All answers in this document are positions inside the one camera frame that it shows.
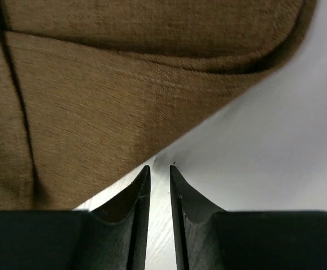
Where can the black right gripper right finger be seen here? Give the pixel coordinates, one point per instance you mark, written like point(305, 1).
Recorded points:
point(196, 240)

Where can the brown cloth napkin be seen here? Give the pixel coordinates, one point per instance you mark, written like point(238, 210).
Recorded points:
point(89, 90)

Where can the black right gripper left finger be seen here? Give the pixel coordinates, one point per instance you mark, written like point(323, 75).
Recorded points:
point(115, 234)

